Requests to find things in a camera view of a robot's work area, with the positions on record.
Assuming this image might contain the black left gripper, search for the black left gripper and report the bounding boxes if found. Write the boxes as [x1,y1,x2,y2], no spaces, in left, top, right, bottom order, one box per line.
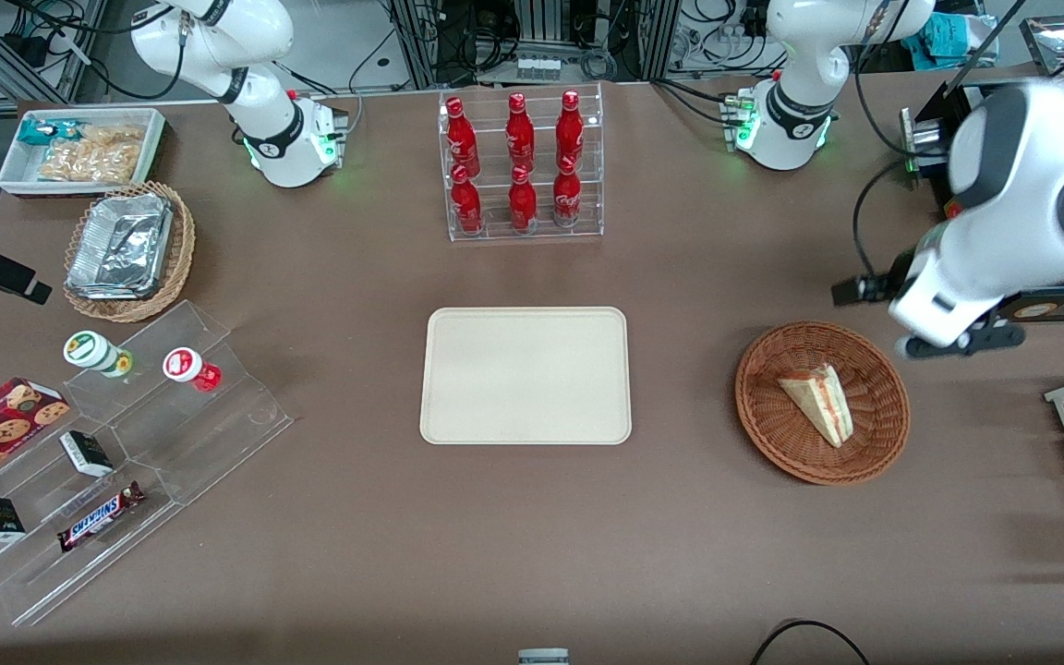
[831,271,1028,360]

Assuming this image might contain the triangular sandwich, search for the triangular sandwich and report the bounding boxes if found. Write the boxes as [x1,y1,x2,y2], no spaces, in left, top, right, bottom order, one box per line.
[778,363,855,450]

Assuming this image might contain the dark brown wicker basket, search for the dark brown wicker basket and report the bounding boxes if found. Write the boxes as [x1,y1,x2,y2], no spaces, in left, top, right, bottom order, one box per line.
[735,320,912,487]

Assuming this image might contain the beige plastic tray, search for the beige plastic tray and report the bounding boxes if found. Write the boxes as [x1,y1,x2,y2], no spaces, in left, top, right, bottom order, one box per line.
[419,307,633,446]

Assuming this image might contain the light brown wicker basket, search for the light brown wicker basket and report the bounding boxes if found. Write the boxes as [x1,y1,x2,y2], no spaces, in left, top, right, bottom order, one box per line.
[62,181,197,324]

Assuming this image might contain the silver control box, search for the silver control box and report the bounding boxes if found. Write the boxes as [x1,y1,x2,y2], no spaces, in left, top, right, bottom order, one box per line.
[900,105,949,178]

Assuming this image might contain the teal plastic bag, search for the teal plastic bag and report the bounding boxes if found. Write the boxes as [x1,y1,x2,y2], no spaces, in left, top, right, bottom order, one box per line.
[901,13,1000,71]

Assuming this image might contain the red cola bottle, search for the red cola bottle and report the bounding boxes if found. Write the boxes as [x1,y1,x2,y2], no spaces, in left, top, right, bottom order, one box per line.
[552,155,583,228]
[505,92,536,173]
[445,97,481,178]
[556,90,585,170]
[451,164,485,235]
[508,164,538,232]

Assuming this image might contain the clear acrylic bottle rack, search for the clear acrylic bottle rack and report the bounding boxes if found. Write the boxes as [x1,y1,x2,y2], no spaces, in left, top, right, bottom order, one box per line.
[439,82,605,244]

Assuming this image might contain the red lid yogurt cup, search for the red lid yogurt cup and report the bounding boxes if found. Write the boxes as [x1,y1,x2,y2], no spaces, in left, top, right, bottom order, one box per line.
[163,346,224,393]

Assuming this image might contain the clear acrylic stepped display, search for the clear acrylic stepped display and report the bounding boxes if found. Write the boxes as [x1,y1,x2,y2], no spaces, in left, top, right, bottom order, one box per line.
[0,299,296,628]

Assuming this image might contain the stacked aluminium foil containers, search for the stacked aluminium foil containers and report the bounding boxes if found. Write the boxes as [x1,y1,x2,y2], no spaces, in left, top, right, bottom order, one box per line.
[65,191,174,302]

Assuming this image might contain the green lid yogurt cup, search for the green lid yogurt cup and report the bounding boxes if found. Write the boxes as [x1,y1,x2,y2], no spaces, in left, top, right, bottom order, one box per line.
[63,330,135,381]

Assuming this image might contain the Snickers chocolate bar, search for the Snickers chocolate bar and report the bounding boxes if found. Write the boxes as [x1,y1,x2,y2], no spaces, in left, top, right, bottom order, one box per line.
[56,480,148,554]

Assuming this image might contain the clear bag of crackers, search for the clear bag of crackers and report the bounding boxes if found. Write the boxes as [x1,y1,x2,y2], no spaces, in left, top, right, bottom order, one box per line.
[37,124,147,185]

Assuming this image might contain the teal snack packet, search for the teal snack packet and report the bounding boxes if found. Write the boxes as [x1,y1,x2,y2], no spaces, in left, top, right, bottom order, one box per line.
[17,118,82,148]

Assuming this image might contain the white rectangular snack bin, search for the white rectangular snack bin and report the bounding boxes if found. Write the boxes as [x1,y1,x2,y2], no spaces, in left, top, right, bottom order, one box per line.
[0,107,168,200]

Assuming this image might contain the black looped floor cable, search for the black looped floor cable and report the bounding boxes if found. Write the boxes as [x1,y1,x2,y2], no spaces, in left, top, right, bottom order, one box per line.
[751,619,871,665]

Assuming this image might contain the black left base cables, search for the black left base cables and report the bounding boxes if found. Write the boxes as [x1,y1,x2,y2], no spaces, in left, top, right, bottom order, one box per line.
[650,78,738,127]

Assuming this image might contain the black right base cable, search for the black right base cable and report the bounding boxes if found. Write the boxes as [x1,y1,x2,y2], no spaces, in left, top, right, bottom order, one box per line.
[272,28,404,130]

